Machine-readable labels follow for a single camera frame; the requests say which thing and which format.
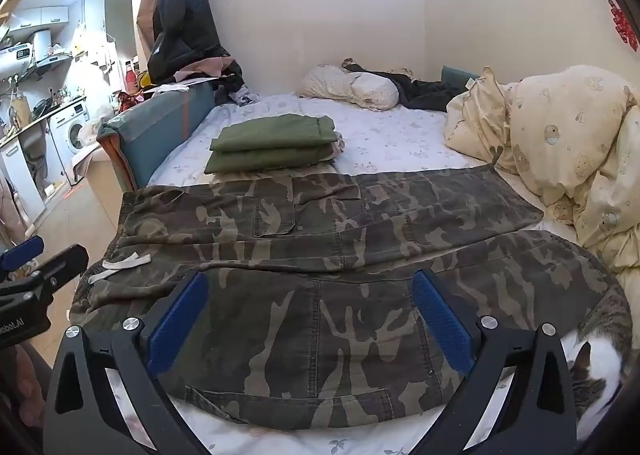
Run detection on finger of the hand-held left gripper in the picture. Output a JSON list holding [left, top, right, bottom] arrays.
[[20, 244, 90, 297], [0, 235, 45, 281]]

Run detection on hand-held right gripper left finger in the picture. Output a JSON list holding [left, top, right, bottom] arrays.
[[42, 271, 211, 455]]

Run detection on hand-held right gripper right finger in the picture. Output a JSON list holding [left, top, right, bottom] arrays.
[[410, 269, 578, 455]]

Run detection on camouflage pants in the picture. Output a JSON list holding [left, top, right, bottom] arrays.
[[69, 166, 623, 432]]

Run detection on folded green pants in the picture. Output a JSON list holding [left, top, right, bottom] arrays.
[[204, 142, 337, 174], [210, 114, 338, 154]]

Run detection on person's left hand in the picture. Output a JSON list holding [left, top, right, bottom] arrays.
[[14, 346, 52, 432]]

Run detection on white floor cabinet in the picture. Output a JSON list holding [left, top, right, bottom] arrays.
[[0, 142, 47, 232]]

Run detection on beige bedside cabinet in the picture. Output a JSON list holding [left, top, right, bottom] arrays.
[[70, 141, 132, 196]]

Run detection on white washing machine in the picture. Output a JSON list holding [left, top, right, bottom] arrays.
[[47, 102, 94, 186]]

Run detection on teal bed board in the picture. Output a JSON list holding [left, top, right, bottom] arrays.
[[96, 81, 218, 192]]

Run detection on tabby and white cat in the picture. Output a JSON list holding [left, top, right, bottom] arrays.
[[560, 285, 635, 441]]

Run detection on floral white bed sheet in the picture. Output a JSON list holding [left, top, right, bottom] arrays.
[[107, 92, 621, 455]]

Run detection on white water heater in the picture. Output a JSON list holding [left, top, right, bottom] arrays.
[[0, 30, 53, 74]]

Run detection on cream printed duvet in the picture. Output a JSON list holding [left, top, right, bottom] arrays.
[[444, 65, 640, 316]]

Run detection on dark clothing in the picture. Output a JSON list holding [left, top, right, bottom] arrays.
[[342, 60, 468, 112]]

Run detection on pink cloth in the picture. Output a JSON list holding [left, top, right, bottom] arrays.
[[174, 55, 237, 84]]

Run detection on teal cushion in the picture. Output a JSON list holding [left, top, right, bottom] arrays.
[[441, 66, 482, 92]]

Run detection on cream floral pillow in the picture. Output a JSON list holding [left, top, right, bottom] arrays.
[[297, 64, 401, 110]]

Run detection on hanging dark garment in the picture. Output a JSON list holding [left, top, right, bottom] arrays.
[[147, 0, 232, 86]]

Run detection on red wall decoration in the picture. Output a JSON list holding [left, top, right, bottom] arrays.
[[607, 0, 640, 53]]

